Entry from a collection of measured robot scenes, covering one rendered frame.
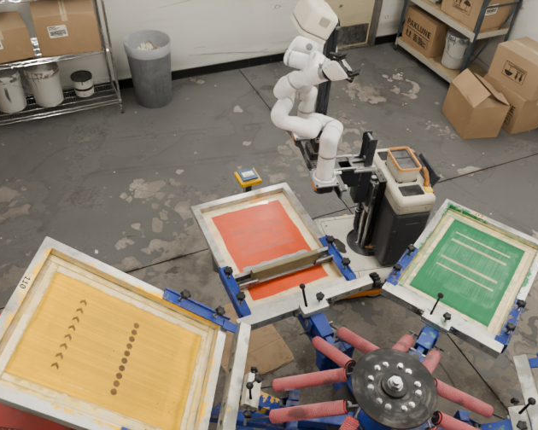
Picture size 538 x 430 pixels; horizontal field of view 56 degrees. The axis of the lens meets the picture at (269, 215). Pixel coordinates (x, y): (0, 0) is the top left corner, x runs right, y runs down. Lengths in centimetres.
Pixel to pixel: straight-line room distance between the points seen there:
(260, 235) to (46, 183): 252
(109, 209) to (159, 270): 80
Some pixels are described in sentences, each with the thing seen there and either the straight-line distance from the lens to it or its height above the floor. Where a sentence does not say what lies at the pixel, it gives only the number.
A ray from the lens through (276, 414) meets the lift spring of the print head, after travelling 200.
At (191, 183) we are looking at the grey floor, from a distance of 453.
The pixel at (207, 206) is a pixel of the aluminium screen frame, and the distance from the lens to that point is 285.
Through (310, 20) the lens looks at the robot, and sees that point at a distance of 248.
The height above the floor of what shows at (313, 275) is 96.
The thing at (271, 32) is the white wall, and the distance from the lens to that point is 620.
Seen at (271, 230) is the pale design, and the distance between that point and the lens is 277.
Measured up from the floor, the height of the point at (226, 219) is 96.
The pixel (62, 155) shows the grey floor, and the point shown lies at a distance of 506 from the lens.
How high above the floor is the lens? 294
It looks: 44 degrees down
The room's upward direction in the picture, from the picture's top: 4 degrees clockwise
